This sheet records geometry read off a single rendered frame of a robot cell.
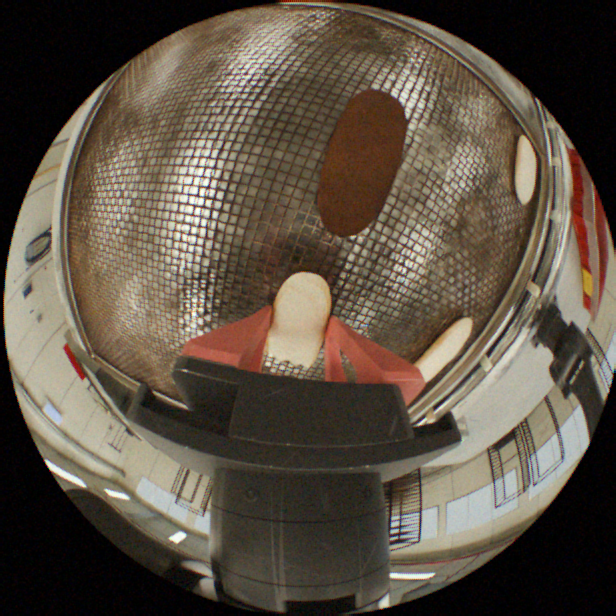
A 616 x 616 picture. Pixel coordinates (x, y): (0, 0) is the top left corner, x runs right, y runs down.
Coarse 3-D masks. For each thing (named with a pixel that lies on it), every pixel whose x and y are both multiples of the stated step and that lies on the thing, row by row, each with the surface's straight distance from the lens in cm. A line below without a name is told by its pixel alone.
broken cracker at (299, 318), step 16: (304, 272) 12; (288, 288) 12; (304, 288) 12; (320, 288) 12; (288, 304) 12; (304, 304) 12; (320, 304) 12; (272, 320) 13; (288, 320) 12; (304, 320) 12; (320, 320) 13; (272, 336) 14; (288, 336) 13; (304, 336) 13; (320, 336) 13; (272, 352) 15; (288, 352) 14; (304, 352) 14
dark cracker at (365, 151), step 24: (360, 96) 12; (384, 96) 13; (360, 120) 11; (384, 120) 12; (336, 144) 11; (360, 144) 11; (384, 144) 11; (336, 168) 10; (360, 168) 10; (384, 168) 11; (336, 192) 10; (360, 192) 10; (384, 192) 11; (336, 216) 10; (360, 216) 11
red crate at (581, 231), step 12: (576, 156) 77; (576, 168) 72; (576, 180) 68; (576, 192) 64; (576, 204) 61; (576, 216) 59; (576, 228) 62; (588, 252) 66; (588, 264) 71; (588, 300) 88
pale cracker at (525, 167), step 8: (520, 144) 25; (528, 144) 26; (520, 152) 24; (528, 152) 25; (520, 160) 23; (528, 160) 24; (520, 168) 22; (528, 168) 23; (520, 176) 22; (528, 176) 23; (520, 184) 21; (528, 184) 23; (520, 192) 21; (528, 192) 23; (520, 200) 22; (528, 200) 23
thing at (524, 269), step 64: (128, 64) 33; (320, 64) 14; (384, 64) 16; (448, 64) 22; (128, 128) 19; (320, 128) 12; (512, 128) 26; (64, 192) 30; (128, 192) 17; (256, 192) 11; (448, 192) 14; (64, 256) 31; (384, 256) 13; (448, 256) 15; (512, 256) 22; (128, 320) 22; (192, 320) 16; (448, 320) 19; (128, 384) 34; (448, 384) 26
